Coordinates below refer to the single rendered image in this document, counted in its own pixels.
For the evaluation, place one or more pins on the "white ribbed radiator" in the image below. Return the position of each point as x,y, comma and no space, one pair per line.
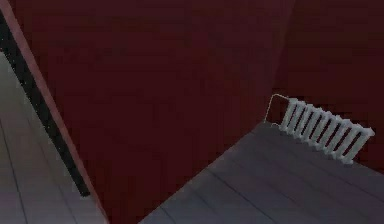
322,129

